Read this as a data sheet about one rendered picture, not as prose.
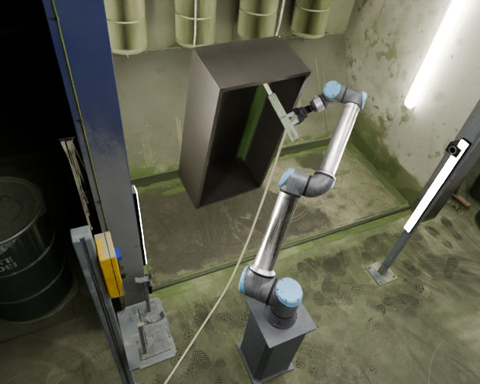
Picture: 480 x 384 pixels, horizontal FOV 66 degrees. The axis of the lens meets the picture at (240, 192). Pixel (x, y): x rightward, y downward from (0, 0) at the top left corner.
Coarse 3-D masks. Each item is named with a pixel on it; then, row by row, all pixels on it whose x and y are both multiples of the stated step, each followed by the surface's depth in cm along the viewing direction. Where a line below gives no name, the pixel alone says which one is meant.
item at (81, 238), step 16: (80, 240) 118; (80, 256) 121; (96, 256) 124; (96, 272) 130; (96, 288) 137; (96, 304) 143; (112, 320) 156; (112, 336) 166; (112, 352) 176; (128, 368) 196
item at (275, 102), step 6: (264, 84) 218; (270, 90) 219; (270, 96) 218; (276, 96) 218; (270, 102) 219; (276, 102) 218; (276, 108) 218; (282, 108) 218; (282, 114) 218; (282, 120) 219; (288, 120) 218; (288, 126) 218; (288, 132) 219; (294, 132) 218; (294, 138) 219
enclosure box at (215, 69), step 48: (192, 48) 205; (240, 48) 213; (288, 48) 223; (192, 96) 226; (240, 96) 259; (288, 96) 241; (192, 144) 250; (240, 144) 309; (192, 192) 281; (240, 192) 305
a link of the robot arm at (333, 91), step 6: (330, 84) 203; (336, 84) 202; (324, 90) 204; (330, 90) 203; (336, 90) 202; (342, 90) 202; (324, 96) 214; (330, 96) 203; (336, 96) 204; (342, 96) 202
